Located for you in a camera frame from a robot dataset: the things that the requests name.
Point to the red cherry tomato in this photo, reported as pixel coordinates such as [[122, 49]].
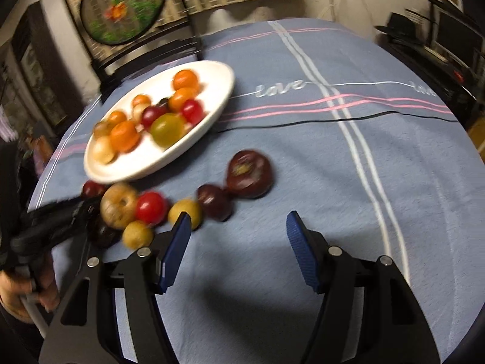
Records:
[[192, 110]]

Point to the black hat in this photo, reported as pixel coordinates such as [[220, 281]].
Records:
[[399, 28]]

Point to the white oval plate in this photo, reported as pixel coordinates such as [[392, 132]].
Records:
[[212, 83]]

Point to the dark brown fruit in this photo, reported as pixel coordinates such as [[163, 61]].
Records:
[[103, 235]]

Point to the small tan fruit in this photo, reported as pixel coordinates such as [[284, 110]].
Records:
[[100, 129], [138, 113], [103, 150]]

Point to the large dark purple fruit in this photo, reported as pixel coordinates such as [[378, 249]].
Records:
[[250, 174]]

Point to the small orange fruit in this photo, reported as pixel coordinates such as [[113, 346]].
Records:
[[116, 116], [141, 100]]

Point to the large tan fruit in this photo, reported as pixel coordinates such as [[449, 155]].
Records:
[[118, 205]]

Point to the green yellow tomato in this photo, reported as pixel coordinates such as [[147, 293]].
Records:
[[166, 130]]

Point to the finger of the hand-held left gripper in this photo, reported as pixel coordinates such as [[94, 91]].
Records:
[[77, 229], [77, 208]]

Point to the dark picture frame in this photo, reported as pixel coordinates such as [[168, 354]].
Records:
[[38, 68]]

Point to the black cabinet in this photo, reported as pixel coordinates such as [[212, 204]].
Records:
[[435, 79]]

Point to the small yellow fruit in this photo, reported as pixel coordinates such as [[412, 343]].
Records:
[[137, 235], [185, 208]]

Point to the dark red fruit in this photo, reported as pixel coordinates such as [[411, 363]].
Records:
[[93, 189]]

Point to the black monitor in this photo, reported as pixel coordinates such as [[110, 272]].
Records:
[[454, 38]]

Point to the person's left hand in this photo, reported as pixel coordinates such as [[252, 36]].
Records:
[[19, 292]]

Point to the lumpy orange fruit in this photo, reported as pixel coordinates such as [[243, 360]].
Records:
[[124, 136]]

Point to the small red fruit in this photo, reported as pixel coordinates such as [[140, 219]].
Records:
[[151, 207]]

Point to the blue striped tablecloth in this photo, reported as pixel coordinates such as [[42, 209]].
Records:
[[322, 182]]

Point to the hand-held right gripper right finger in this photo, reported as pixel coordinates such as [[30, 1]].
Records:
[[302, 246]]

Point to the black chair with picture back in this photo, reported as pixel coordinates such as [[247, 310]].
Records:
[[125, 7]]

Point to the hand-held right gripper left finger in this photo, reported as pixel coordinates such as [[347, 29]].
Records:
[[174, 246]]

